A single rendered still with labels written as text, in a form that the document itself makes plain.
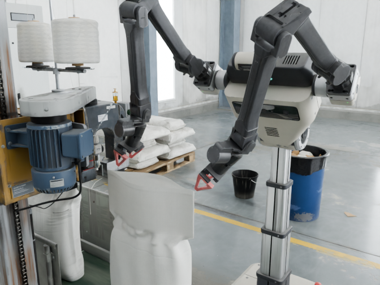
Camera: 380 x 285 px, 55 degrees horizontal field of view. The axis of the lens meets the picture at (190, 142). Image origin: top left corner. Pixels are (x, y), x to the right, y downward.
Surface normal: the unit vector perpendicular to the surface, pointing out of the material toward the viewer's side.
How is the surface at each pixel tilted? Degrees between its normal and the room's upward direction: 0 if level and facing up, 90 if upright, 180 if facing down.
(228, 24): 90
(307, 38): 120
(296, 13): 47
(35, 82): 90
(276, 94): 40
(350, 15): 90
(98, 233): 90
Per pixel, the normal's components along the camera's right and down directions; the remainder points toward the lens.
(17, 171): 0.81, 0.14
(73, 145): -0.20, 0.24
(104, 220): -0.58, 0.20
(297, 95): -0.37, -0.62
